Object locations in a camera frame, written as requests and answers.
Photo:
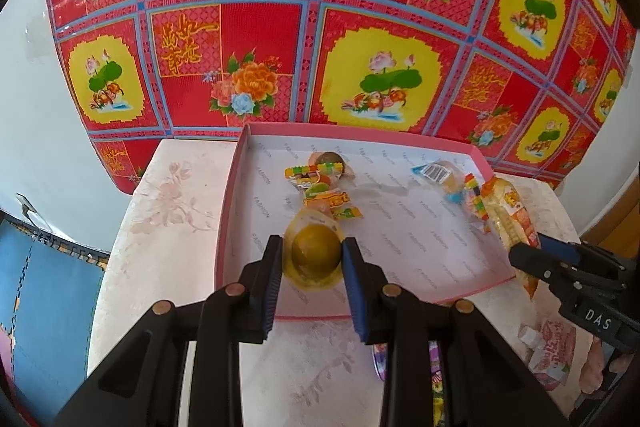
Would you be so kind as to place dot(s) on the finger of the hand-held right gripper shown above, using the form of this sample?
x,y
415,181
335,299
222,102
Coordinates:
x,y
532,261
560,249

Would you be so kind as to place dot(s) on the person's right hand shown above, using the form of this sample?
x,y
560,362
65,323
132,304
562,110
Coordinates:
x,y
595,367

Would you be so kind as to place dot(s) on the orange snack packet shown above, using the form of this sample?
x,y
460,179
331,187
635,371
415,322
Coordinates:
x,y
334,198

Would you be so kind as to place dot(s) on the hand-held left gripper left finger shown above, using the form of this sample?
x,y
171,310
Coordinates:
x,y
270,282

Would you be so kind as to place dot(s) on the white pink drink pouch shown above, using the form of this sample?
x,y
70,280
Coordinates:
x,y
550,347

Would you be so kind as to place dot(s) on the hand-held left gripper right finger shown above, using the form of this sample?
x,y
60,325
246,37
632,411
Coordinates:
x,y
352,287

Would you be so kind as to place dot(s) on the blue white gummy packet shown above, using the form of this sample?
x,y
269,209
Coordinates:
x,y
437,172

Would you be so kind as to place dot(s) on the wooden door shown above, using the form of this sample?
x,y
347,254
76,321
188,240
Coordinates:
x,y
615,207

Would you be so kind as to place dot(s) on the brown round candy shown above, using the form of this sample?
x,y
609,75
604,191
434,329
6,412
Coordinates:
x,y
327,158

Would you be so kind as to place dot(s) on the purple round packet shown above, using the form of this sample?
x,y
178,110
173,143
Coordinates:
x,y
380,357

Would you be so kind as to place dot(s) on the pink cardboard box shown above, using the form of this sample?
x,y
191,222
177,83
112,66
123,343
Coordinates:
x,y
410,247

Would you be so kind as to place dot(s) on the yellow round jelly cup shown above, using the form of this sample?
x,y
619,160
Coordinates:
x,y
315,252

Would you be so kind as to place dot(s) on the cream floral tablecloth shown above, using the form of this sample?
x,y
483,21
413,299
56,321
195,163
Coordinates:
x,y
170,227

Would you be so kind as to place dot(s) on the orange cracker packet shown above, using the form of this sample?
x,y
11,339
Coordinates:
x,y
510,212

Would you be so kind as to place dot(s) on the blue floor mat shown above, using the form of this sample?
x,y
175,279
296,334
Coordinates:
x,y
50,297

